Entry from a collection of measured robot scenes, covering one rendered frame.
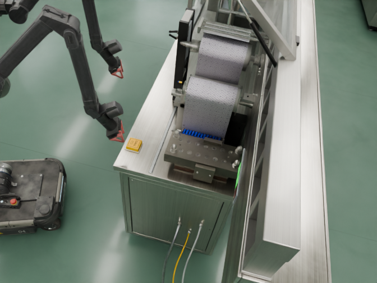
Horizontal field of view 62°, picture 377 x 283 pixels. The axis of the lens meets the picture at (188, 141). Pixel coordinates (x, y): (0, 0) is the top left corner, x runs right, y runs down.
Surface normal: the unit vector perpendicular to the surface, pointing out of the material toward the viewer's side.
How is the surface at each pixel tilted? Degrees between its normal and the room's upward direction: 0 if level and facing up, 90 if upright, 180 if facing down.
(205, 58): 92
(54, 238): 0
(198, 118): 90
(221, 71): 92
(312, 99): 0
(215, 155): 0
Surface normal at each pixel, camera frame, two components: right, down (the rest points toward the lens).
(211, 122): -0.23, 0.73
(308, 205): 0.11, -0.65
